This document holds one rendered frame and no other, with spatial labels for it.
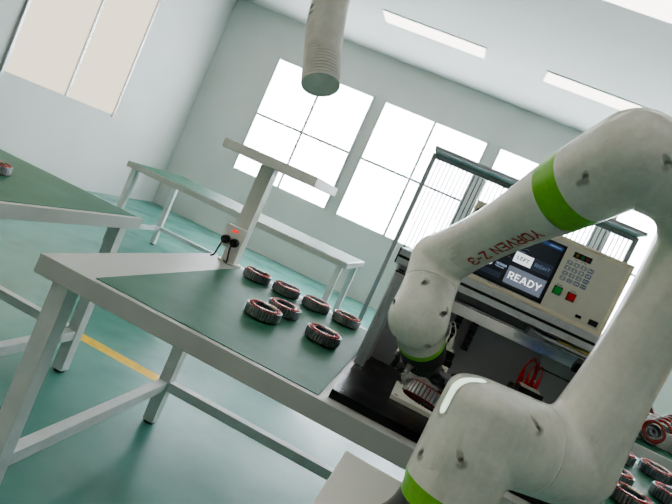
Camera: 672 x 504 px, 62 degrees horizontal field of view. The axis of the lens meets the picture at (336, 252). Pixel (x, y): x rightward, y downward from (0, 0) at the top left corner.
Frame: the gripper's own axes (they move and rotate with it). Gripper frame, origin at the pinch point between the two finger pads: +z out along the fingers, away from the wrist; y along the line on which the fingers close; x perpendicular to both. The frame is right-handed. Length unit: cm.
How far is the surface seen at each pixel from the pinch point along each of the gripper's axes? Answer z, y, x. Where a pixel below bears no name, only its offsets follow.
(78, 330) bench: 65, -155, -34
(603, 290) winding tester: 11, 22, 51
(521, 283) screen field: 9.7, 3.1, 42.1
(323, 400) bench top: -8.7, -16.2, -16.6
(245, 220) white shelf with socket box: 40, -108, 36
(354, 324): 56, -50, 25
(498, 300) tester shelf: 9.9, 0.3, 34.6
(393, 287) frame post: 6.8, -25.0, 22.7
